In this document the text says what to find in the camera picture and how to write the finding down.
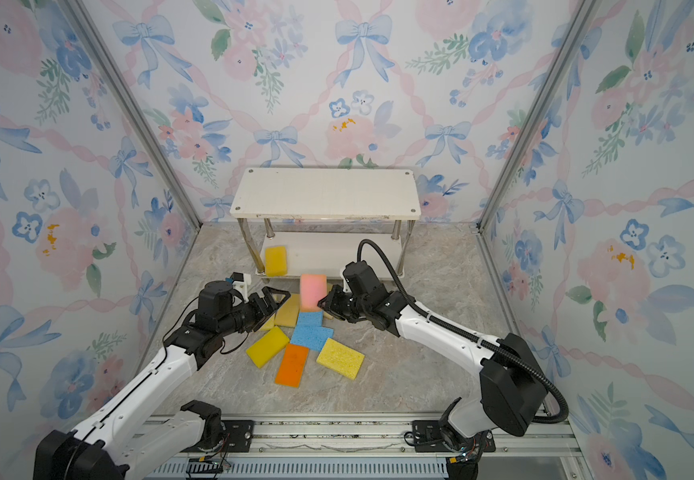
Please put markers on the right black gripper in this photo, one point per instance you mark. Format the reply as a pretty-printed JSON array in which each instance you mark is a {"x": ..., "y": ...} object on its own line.
[{"x": 347, "y": 304}]

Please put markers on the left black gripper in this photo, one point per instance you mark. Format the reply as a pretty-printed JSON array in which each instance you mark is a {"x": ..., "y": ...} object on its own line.
[{"x": 256, "y": 309}]

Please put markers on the pink sponge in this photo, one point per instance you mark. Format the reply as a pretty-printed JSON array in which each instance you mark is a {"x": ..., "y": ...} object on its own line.
[{"x": 313, "y": 288}]

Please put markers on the blue sponge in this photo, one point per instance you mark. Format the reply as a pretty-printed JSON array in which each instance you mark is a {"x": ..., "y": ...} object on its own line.
[
  {"x": 310, "y": 319},
  {"x": 311, "y": 337}
]

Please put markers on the yellow porous sponge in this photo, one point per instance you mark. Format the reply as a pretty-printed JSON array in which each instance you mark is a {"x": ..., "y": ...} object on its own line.
[{"x": 341, "y": 359}]

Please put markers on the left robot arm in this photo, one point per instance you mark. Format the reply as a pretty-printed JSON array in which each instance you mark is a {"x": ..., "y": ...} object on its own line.
[{"x": 109, "y": 443}]

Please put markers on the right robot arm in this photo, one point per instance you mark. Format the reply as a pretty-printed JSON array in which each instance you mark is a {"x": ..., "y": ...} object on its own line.
[{"x": 510, "y": 393}]

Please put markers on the white two-tier shelf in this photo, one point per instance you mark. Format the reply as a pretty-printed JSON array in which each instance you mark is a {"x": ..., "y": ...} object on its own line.
[{"x": 269, "y": 195}]

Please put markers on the pale yellow sponge far left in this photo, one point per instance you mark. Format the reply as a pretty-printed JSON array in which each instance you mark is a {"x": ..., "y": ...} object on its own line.
[{"x": 268, "y": 324}]

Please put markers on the tan yellow sponge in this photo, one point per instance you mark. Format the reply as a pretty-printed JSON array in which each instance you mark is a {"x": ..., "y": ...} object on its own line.
[{"x": 287, "y": 315}]

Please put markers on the bright yellow sponge left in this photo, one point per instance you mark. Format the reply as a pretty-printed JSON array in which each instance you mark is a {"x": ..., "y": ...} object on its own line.
[{"x": 267, "y": 347}]

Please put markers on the orange sponge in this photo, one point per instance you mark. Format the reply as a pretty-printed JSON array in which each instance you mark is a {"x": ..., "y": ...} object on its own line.
[{"x": 292, "y": 367}]

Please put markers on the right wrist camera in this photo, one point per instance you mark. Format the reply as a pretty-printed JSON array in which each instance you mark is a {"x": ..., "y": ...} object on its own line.
[{"x": 345, "y": 284}]

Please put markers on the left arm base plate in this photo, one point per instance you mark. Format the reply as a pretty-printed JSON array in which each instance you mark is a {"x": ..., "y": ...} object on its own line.
[{"x": 233, "y": 436}]

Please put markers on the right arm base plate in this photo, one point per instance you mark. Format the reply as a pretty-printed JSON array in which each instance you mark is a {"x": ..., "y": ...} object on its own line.
[{"x": 428, "y": 436}]

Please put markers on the left aluminium corner post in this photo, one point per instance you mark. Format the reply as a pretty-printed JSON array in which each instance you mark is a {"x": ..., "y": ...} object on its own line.
[{"x": 81, "y": 21}]

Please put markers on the aluminium corner post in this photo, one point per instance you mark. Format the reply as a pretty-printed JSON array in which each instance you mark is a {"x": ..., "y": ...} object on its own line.
[
  {"x": 571, "y": 41},
  {"x": 81, "y": 21}
]

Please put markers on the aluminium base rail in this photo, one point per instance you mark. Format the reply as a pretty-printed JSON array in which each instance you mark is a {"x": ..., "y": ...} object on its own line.
[{"x": 370, "y": 444}]

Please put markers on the right aluminium corner post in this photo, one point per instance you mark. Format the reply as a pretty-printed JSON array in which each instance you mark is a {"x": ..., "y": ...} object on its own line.
[{"x": 571, "y": 41}]

